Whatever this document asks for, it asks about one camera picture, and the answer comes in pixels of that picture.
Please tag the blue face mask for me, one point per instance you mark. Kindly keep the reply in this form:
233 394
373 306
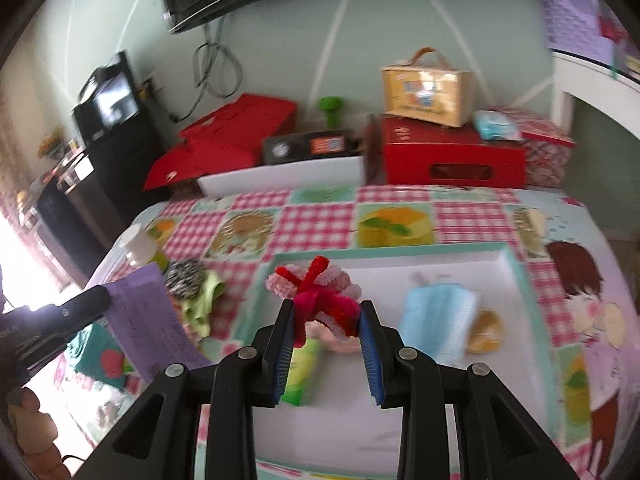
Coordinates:
435 320

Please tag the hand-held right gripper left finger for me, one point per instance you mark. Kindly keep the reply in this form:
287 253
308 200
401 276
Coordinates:
282 360

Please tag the white desk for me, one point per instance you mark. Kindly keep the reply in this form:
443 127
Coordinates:
562 85

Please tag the small black monitor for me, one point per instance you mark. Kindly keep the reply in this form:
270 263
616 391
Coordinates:
107 100

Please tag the white pill bottle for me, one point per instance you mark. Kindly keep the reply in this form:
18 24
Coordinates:
140 247

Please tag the red flat gift box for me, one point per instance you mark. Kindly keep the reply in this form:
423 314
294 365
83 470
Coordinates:
225 130

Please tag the purple perforated plastic basket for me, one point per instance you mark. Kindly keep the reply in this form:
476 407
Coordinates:
575 10

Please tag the black cabinet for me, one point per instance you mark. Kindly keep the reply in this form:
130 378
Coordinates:
115 175

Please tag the person's left hand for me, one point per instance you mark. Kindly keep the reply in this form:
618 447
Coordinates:
35 420

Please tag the teal packet with red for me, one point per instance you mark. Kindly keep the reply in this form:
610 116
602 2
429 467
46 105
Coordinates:
95 360

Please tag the checked printed tablecloth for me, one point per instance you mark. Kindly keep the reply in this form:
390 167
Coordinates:
320 215

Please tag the white chair back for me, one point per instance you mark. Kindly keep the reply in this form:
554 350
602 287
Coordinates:
280 177

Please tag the leopard print scrunchie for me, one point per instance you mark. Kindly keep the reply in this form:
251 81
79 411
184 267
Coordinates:
184 277

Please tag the black labelled box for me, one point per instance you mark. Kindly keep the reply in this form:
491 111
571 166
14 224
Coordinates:
295 147

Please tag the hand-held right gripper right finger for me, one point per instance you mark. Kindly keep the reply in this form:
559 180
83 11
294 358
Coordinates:
372 360

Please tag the red pink pipe cleaner bundle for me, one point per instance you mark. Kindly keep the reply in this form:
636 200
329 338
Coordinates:
320 300

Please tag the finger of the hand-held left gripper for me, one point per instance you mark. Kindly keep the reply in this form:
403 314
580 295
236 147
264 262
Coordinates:
87 305

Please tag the green tissue pack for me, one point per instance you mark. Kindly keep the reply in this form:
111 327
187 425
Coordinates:
302 370

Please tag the purple wipes pack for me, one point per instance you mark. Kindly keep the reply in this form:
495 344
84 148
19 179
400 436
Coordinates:
150 320

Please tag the wall socket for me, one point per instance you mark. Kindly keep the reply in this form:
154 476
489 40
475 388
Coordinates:
146 88

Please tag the green plastic toy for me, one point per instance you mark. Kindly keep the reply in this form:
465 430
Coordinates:
332 110

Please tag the red patterned box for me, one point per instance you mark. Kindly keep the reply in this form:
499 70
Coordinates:
545 160

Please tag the yellow flowers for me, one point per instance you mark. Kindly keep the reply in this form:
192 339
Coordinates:
50 141

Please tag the green cloth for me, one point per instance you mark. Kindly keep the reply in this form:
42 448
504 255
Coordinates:
200 310

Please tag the blue wipes pack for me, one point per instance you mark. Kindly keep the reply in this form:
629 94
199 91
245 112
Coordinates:
497 125

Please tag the teal shallow box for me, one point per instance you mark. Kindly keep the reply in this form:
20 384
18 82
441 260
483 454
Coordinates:
450 410

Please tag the red carton with slot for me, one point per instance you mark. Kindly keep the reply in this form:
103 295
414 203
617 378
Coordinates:
425 145

